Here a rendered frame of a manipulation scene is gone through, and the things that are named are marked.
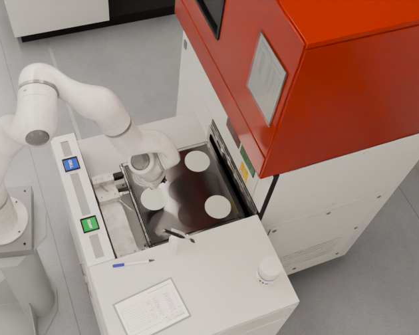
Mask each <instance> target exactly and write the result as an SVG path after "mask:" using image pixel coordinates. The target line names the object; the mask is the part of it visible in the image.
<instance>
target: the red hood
mask: <svg viewBox="0 0 419 335"><path fill-rule="evenodd" d="M174 13H175V14H176V16H177V18H178V20H179V22H180V24H181V26H182V28H183V30H184V32H185V34H186V36H187V38H188V40H189V42H190V44H191V46H192V48H193V50H194V52H195V54H196V55H197V57H198V59H199V61H200V63H201V65H202V67H203V69H204V71H205V73H206V75H207V77H208V79H209V81H210V83H211V85H212V87H213V89H214V91H215V93H216V94H217V97H218V98H219V101H220V102H221V105H222V106H223V109H224V110H225V113H226V114H227V117H228V118H229V121H230V122H231V125H232V126H233V128H234V130H235V132H236V134H237V136H238V138H239V140H240V142H241V144H242V146H243V148H244V150H245V152H246V154H247V156H248V158H249V160H250V162H251V164H252V166H253V167H254V169H255V171H256V173H257V175H258V177H259V178H260V179H263V178H266V177H270V176H272V175H277V174H280V173H283V172H286V171H291V170H293V169H297V168H301V167H304V166H308V165H311V164H315V163H317V162H321V161H325V160H328V159H331V158H335V157H338V156H342V155H345V154H349V153H351V152H355V151H359V150H362V149H365V148H369V147H372V146H376V145H379V144H383V143H385V142H389V141H393V140H396V139H399V138H403V137H406V136H410V135H412V134H417V133H419V0H175V10H174Z"/></svg>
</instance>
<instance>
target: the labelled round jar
mask: <svg viewBox="0 0 419 335"><path fill-rule="evenodd" d="M280 272H281V263H280V261H279V260H278V259H277V258H275V257H272V256H268V257H265V258H263V259H262V261H261V263H260V265H259V267H258V269H257V271H256V274H255V278H256V280H257V282H258V283H259V284H260V285H262V286H271V285H272V284H273V283H274V282H275V281H276V279H277V277H278V275H279V273H280Z"/></svg>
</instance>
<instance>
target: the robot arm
mask: <svg viewBox="0 0 419 335"><path fill-rule="evenodd" d="M58 98H60V99H62V100H64V101H65V102H66V103H67V104H68V105H69V106H70V107H71V108H72V109H73V110H75V111H76V112H77V113H78V114H80V115H81V116H82V117H84V118H86V119H88V120H92V121H93V122H95V123H96V125H97V126H98V127H99V128H100V130H101V131H102V133H103V134H104V135H105V136H106V137H107V138H108V140H109V141H110V142H111V144H112V145H113V146H114V147H115V148H116V150H117V151H118V152H119V153H121V154H122V155H124V156H129V157H128V166H129V168H130V169H131V171H133V172H134V173H135V174H136V175H138V176H139V177H141V179H142V182H143V183H144V184H145V185H147V186H148V187H149V188H150V189H151V190H153V189H157V188H158V186H159V185H160V184H161V183H162V182H163V183H166V181H167V179H166V174H167V172H168V170H169V168H172V167H174V166H175V165H177V164H178V163H179V162H180V153H179V151H178V149H177V147H176V145H175V144H174V143H173V141H172V140H171V139H170V137H169V136H167V135H166V134H165V133H163V132H160V131H157V130H151V129H138V127H137V126H136V125H135V123H134V121H133V119H132V118H131V116H130V115H129V113H128V112H127V110H126V109H125V107H124V105H123V104H122V103H121V101H120V99H119V98H118V97H117V95H116V94H115V93H114V92H113V91H111V90H110V89H109V88H106V87H103V86H97V85H91V84H84V83H81V82H78V81H75V80H73V79H71V78H69V77H68V76H66V75H65V74H63V73H62V72H61V71H59V70H58V69H57V68H55V67H53V66H51V65H49V64H45V63H33V64H30V65H28V66H26V67H25V68H24V69H23V70H22V71H21V73H20V75H19V79H18V87H17V110H16V114H15V115H14V114H7V115H4V116H2V117H0V245H6V244H8V243H11V242H13V241H14V240H16V239H18V238H19V237H20V236H21V235H22V234H23V232H24V231H25V229H26V227H27V224H28V220H29V216H28V213H27V210H26V207H25V206H24V205H23V204H22V203H21V202H20V201H19V200H18V199H15V198H13V197H10V196H9V194H8V191H7V189H6V187H5V182H4V177H5V174H6V172H7V170H8V167H9V165H10V163H11V161H12V159H13V158H14V157H15V155H16V154H17V153H18V152H19V151H20V150H21V149H22V148H23V147H24V146H30V147H34V148H40V147H43V146H46V145H47V144H48V143H49V142H50V141H51V140H52V139H53V138H54V136H55V133H56V131H57V125H58Z"/></svg>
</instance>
